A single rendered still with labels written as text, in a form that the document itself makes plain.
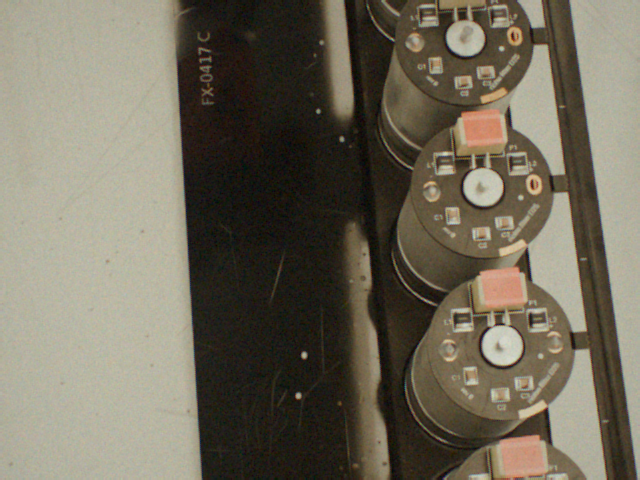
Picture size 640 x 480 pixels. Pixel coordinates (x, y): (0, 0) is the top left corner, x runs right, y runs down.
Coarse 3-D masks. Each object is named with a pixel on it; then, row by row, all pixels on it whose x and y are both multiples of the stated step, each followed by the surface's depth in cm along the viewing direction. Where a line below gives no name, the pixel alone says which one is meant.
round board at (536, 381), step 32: (448, 320) 23; (480, 320) 23; (512, 320) 23; (544, 320) 23; (544, 352) 23; (448, 384) 22; (480, 384) 22; (512, 384) 22; (544, 384) 22; (480, 416) 22; (512, 416) 22
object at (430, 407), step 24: (480, 336) 23; (504, 336) 23; (504, 360) 22; (408, 384) 26; (432, 384) 23; (408, 408) 27; (432, 408) 24; (456, 408) 23; (432, 432) 26; (456, 432) 25; (480, 432) 24; (504, 432) 25
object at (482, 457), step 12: (492, 444) 22; (480, 456) 22; (552, 456) 22; (564, 456) 22; (468, 468) 22; (480, 468) 22; (492, 468) 22; (552, 468) 22; (564, 468) 22; (576, 468) 22
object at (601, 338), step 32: (544, 0) 24; (544, 32) 24; (576, 64) 24; (576, 96) 24; (576, 128) 24; (576, 160) 24; (576, 192) 23; (576, 224) 23; (576, 256) 23; (608, 288) 23; (608, 320) 23; (608, 352) 23; (608, 384) 23; (608, 416) 22; (608, 448) 22
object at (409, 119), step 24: (456, 24) 24; (456, 48) 24; (480, 48) 24; (384, 96) 27; (408, 96) 25; (504, 96) 24; (384, 120) 27; (408, 120) 26; (432, 120) 25; (456, 120) 25; (384, 144) 28; (408, 144) 27; (408, 168) 28
